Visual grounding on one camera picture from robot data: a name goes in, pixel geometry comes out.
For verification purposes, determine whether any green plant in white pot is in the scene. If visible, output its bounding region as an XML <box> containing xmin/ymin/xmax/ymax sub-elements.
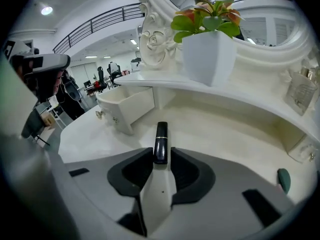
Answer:
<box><xmin>170</xmin><ymin>0</ymin><xmax>245</xmax><ymax>88</ymax></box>

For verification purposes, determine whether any white head-worn headset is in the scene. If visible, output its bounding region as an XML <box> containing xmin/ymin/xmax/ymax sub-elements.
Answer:
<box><xmin>9</xmin><ymin>53</ymin><xmax>72</xmax><ymax>75</ymax></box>

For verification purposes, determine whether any white vanity drawer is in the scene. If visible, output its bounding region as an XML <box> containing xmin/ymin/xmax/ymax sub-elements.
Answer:
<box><xmin>287</xmin><ymin>135</ymin><xmax>317</xmax><ymax>164</ymax></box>
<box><xmin>95</xmin><ymin>85</ymin><xmax>156</xmax><ymax>136</ymax></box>

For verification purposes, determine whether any ornate white framed mirror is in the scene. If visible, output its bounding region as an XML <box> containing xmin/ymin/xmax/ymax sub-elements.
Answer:
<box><xmin>136</xmin><ymin>0</ymin><xmax>316</xmax><ymax>73</ymax></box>

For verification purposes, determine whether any black lipstick makeup tube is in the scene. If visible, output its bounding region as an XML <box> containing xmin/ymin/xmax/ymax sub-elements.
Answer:
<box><xmin>153</xmin><ymin>121</ymin><xmax>169</xmax><ymax>165</ymax></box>

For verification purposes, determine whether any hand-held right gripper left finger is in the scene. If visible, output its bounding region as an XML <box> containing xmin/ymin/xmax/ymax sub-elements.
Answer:
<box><xmin>107</xmin><ymin>147</ymin><xmax>154</xmax><ymax>198</ymax></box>

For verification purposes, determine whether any black office chair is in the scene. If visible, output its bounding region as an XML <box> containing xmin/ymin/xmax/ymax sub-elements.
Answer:
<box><xmin>96</xmin><ymin>66</ymin><xmax>108</xmax><ymax>93</ymax></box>
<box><xmin>107</xmin><ymin>61</ymin><xmax>124</xmax><ymax>85</ymax></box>

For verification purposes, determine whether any cardboard box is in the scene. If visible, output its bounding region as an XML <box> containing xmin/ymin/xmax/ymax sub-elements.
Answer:
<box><xmin>40</xmin><ymin>111</ymin><xmax>57</xmax><ymax>131</ymax></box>

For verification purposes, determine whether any black balcony railing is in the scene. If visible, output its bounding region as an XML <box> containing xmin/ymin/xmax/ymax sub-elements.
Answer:
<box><xmin>52</xmin><ymin>3</ymin><xmax>146</xmax><ymax>55</ymax></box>

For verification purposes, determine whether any person's head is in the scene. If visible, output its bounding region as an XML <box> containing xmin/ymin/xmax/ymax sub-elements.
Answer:
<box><xmin>14</xmin><ymin>58</ymin><xmax>66</xmax><ymax>104</ymax></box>

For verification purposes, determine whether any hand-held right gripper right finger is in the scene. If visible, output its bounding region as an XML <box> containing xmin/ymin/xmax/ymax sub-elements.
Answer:
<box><xmin>170</xmin><ymin>146</ymin><xmax>217</xmax><ymax>206</ymax></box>

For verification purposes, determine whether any clear glass perfume bottle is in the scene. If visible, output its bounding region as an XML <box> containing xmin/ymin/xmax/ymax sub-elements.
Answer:
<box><xmin>284</xmin><ymin>67</ymin><xmax>319</xmax><ymax>117</ymax></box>

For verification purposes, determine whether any white vanity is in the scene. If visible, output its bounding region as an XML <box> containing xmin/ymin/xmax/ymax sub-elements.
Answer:
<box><xmin>58</xmin><ymin>0</ymin><xmax>320</xmax><ymax>175</ymax></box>

